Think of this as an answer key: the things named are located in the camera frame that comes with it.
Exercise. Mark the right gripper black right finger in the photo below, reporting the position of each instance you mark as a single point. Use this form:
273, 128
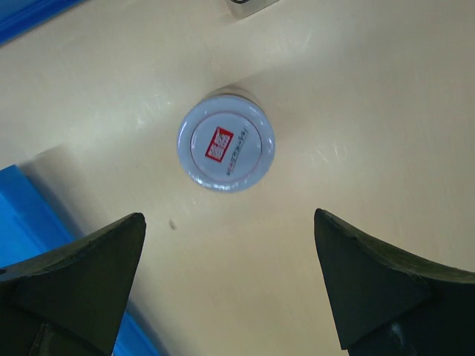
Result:
387, 301

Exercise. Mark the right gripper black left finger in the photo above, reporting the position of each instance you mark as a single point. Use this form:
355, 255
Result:
71, 300

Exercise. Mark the red-white-lid chili jar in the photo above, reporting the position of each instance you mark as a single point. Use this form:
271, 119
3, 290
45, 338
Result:
226, 142

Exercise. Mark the blue three-compartment plastic bin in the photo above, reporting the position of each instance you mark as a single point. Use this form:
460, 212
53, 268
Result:
30, 227

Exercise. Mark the blue plastic tray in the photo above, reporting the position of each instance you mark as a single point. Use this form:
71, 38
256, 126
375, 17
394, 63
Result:
18, 17

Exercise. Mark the clear acrylic bottle rack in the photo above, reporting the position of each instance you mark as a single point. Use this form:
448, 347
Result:
241, 9

